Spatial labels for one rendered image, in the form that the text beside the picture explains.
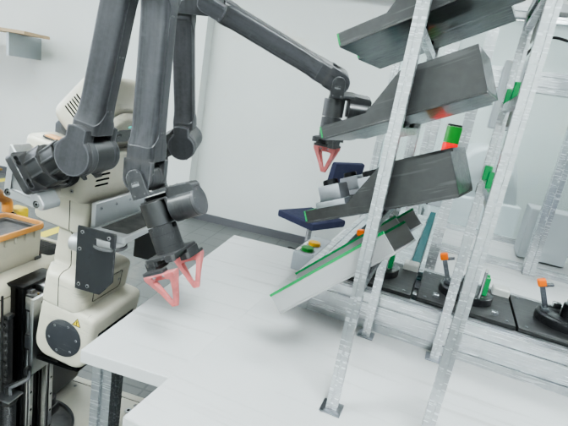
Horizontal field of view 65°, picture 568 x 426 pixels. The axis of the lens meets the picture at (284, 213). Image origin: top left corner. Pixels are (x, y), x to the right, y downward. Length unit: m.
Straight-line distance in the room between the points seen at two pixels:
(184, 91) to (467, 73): 0.78
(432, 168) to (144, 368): 0.65
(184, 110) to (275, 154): 3.21
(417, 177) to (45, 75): 5.21
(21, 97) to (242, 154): 2.66
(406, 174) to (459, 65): 0.18
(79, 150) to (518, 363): 1.07
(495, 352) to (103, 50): 1.08
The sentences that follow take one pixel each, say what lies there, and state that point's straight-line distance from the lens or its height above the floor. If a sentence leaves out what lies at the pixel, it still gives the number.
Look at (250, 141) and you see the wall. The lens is 4.52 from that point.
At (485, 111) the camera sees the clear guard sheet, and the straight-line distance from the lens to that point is 2.59.
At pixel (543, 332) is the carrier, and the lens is 1.27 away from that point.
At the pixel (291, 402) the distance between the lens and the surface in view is 0.91.
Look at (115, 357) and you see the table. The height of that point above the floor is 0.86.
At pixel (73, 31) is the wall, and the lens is 5.50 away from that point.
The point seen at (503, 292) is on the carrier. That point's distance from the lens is 1.42.
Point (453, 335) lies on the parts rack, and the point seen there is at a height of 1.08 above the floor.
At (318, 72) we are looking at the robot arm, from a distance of 1.20.
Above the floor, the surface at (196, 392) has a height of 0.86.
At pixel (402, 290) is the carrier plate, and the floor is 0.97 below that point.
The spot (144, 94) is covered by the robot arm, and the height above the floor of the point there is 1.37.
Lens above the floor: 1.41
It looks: 14 degrees down
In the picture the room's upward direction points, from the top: 10 degrees clockwise
